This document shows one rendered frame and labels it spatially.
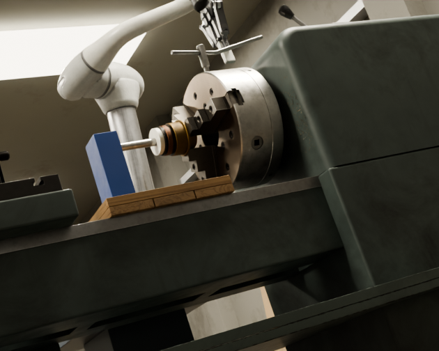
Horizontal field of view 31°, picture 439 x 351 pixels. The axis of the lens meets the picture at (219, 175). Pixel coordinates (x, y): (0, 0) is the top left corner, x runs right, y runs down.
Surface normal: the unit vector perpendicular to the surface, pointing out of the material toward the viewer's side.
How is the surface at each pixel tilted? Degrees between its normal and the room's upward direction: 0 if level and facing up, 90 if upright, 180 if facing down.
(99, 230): 90
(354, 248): 90
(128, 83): 101
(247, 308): 90
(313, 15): 90
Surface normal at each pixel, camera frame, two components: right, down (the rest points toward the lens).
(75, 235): 0.39, -0.37
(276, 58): -0.87, 0.16
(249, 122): 0.47, -0.07
